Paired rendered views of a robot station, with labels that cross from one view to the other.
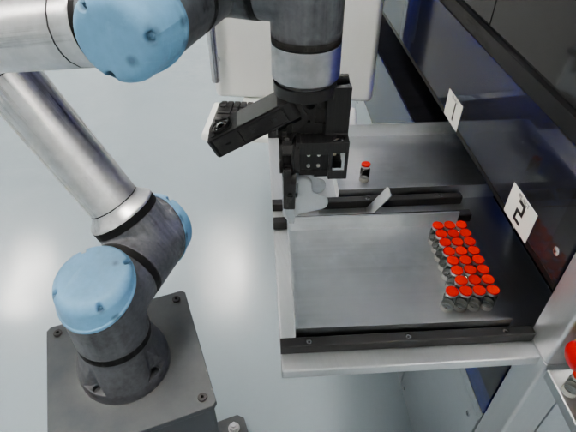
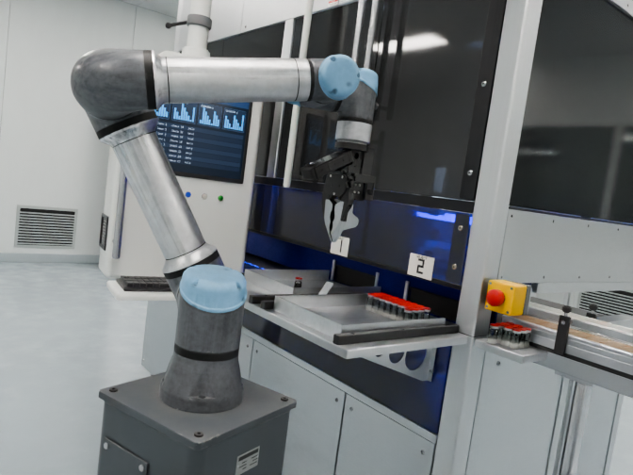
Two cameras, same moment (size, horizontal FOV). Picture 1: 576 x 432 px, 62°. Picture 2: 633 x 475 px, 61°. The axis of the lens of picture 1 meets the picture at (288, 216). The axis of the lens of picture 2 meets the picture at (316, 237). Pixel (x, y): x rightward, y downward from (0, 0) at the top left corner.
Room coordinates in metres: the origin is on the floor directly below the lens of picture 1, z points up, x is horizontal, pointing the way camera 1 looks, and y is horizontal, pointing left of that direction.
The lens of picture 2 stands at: (-0.42, 0.69, 1.19)
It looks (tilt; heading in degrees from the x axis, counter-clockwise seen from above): 5 degrees down; 325
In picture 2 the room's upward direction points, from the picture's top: 8 degrees clockwise
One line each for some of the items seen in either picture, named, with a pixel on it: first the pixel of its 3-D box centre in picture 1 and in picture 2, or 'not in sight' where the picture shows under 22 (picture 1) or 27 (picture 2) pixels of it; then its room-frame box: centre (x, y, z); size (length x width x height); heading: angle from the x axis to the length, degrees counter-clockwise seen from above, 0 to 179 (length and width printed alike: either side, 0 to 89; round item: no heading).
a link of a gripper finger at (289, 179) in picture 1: (289, 177); (344, 200); (0.48, 0.00, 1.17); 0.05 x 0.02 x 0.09; 2
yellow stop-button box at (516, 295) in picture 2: not in sight; (507, 297); (0.34, -0.42, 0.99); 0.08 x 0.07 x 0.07; 94
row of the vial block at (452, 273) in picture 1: (447, 264); (391, 309); (0.58, -0.28, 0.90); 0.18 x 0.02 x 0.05; 3
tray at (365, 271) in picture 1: (386, 269); (359, 313); (0.58, -0.17, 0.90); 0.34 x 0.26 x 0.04; 93
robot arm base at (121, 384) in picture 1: (119, 347); (204, 368); (0.46, 0.28, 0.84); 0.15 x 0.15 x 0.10
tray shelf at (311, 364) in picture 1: (387, 216); (328, 306); (0.75, -0.21, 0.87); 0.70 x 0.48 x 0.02; 4
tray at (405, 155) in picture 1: (403, 158); (312, 283); (0.92, -0.27, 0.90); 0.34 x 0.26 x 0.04; 94
